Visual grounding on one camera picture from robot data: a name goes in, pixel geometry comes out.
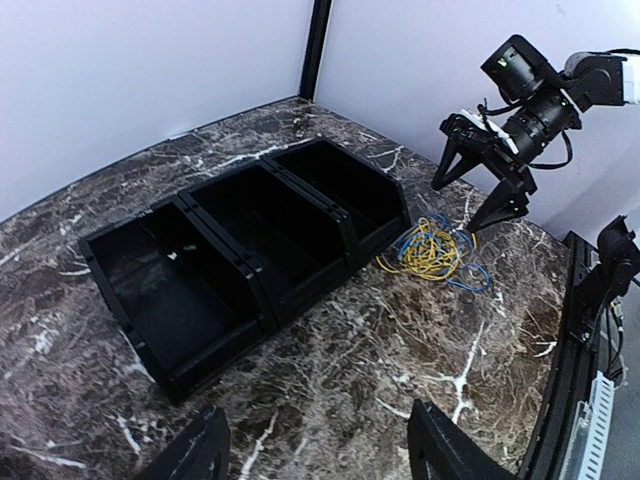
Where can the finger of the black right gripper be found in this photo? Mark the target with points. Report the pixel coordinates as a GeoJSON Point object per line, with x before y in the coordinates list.
{"type": "Point", "coordinates": [507, 201]}
{"type": "Point", "coordinates": [462, 153]}

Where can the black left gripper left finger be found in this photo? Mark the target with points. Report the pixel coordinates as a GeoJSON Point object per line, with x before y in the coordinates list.
{"type": "Point", "coordinates": [200, 451]}

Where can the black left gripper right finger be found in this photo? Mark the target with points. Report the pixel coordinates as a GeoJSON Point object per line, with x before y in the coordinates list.
{"type": "Point", "coordinates": [439, 449]}

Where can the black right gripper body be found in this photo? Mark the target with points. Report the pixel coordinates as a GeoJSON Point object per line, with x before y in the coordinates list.
{"type": "Point", "coordinates": [503, 167]}

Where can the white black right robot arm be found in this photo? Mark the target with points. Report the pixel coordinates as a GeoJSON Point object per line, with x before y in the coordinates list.
{"type": "Point", "coordinates": [541, 104]}

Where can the black right storage bin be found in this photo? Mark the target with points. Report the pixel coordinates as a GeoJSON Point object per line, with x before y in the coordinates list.
{"type": "Point", "coordinates": [373, 201]}

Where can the black middle storage bin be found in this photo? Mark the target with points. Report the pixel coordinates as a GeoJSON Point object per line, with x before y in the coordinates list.
{"type": "Point", "coordinates": [295, 245]}

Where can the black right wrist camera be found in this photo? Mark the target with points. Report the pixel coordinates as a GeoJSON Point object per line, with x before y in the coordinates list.
{"type": "Point", "coordinates": [461, 130]}

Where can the black front table rail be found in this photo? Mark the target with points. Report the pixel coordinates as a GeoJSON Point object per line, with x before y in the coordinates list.
{"type": "Point", "coordinates": [574, 364]}

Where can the white slotted cable duct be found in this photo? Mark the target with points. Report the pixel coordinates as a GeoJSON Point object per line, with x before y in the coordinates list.
{"type": "Point", "coordinates": [583, 455]}

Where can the black corner frame post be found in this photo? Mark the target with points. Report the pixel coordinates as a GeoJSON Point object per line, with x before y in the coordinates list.
{"type": "Point", "coordinates": [318, 28]}

